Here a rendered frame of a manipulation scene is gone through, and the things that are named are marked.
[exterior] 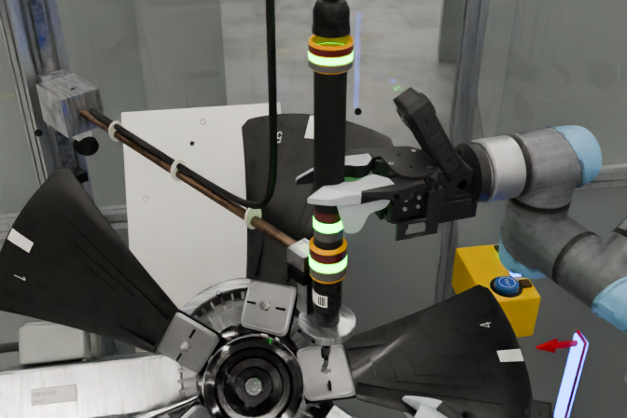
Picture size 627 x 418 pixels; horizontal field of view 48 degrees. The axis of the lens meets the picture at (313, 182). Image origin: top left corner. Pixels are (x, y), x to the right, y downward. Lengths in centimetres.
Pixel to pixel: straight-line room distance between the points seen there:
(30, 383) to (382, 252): 95
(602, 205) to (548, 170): 105
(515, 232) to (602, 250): 11
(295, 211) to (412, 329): 23
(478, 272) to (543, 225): 42
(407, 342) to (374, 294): 86
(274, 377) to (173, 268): 35
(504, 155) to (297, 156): 28
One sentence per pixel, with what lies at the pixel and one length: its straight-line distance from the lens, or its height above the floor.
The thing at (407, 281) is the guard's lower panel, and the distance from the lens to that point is 182.
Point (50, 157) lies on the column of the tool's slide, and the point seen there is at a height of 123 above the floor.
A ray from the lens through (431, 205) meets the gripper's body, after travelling 79.
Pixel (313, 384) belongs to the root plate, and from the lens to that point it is 92.
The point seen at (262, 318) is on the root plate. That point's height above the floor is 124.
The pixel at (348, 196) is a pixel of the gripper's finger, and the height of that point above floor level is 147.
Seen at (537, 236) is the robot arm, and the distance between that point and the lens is 90.
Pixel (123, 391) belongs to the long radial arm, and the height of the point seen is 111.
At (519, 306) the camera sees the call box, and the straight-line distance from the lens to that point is 127.
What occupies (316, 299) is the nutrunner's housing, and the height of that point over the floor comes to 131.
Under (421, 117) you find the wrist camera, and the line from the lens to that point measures 75.
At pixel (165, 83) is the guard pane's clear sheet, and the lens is 147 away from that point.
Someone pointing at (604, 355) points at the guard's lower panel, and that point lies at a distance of 226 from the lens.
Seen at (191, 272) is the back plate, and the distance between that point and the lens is 114.
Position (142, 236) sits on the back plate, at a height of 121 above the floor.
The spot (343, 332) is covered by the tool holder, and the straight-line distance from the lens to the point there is 86.
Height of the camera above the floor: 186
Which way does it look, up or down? 31 degrees down
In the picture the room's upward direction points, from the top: straight up
